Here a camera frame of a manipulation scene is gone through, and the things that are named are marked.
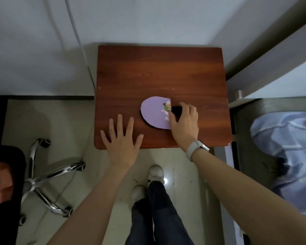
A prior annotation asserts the person's left hand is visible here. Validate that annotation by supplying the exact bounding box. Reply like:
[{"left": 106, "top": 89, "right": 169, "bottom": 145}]
[{"left": 100, "top": 114, "right": 144, "bottom": 169}]

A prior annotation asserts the person's right hand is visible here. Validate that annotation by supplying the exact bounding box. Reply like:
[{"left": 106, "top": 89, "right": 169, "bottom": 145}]
[{"left": 168, "top": 102, "right": 200, "bottom": 152}]

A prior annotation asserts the purple round mouse pad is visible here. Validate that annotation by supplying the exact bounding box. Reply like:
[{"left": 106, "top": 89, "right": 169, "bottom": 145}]
[{"left": 139, "top": 96, "right": 183, "bottom": 130}]

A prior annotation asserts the person's right forearm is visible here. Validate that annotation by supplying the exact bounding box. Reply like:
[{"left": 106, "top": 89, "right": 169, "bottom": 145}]
[{"left": 191, "top": 147, "right": 306, "bottom": 245}]

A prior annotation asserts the person's left forearm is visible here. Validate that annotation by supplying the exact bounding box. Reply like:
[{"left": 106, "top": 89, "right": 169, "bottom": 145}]
[{"left": 46, "top": 162, "right": 139, "bottom": 245}]

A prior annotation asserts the white shoe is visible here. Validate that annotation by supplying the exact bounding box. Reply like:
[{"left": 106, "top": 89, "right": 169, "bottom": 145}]
[
  {"left": 148, "top": 165, "right": 165, "bottom": 186},
  {"left": 131, "top": 185, "right": 147, "bottom": 207}
]

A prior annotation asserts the white wrist watch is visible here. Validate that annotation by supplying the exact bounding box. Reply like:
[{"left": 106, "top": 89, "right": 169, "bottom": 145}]
[{"left": 185, "top": 139, "right": 210, "bottom": 162}]

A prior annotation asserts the brown wooden table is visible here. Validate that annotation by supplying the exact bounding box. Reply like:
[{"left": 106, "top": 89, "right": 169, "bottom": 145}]
[{"left": 93, "top": 45, "right": 233, "bottom": 150}]

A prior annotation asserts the chrome chair base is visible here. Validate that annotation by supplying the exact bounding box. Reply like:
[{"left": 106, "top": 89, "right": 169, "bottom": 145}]
[{"left": 19, "top": 138, "right": 86, "bottom": 226}]

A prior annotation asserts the person's right leg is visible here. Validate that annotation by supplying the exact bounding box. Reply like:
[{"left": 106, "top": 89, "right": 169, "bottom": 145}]
[{"left": 147, "top": 181, "right": 195, "bottom": 245}]

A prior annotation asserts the person's leg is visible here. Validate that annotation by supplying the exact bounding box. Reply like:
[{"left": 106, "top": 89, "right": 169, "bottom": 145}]
[
  {"left": 147, "top": 181, "right": 195, "bottom": 245},
  {"left": 124, "top": 197, "right": 154, "bottom": 245}
]

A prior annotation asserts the person's left leg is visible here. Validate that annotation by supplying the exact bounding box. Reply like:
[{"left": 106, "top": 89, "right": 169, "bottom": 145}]
[{"left": 124, "top": 197, "right": 154, "bottom": 245}]

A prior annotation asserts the black office chair seat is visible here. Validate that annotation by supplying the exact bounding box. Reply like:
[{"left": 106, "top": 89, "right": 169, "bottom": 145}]
[{"left": 0, "top": 145, "right": 27, "bottom": 245}]

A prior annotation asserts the grey wooden beam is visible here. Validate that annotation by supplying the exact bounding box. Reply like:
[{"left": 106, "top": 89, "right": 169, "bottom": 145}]
[{"left": 223, "top": 0, "right": 306, "bottom": 102}]

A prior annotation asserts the blue patterned bedding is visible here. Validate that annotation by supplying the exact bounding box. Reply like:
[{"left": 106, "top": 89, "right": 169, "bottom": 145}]
[{"left": 250, "top": 98, "right": 306, "bottom": 225}]

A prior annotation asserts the dark wooden bed frame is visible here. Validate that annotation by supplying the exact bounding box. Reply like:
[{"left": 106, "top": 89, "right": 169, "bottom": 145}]
[{"left": 229, "top": 97, "right": 306, "bottom": 194}]

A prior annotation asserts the white cable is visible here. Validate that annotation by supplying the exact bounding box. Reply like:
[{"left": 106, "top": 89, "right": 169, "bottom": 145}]
[{"left": 64, "top": 0, "right": 96, "bottom": 93}]

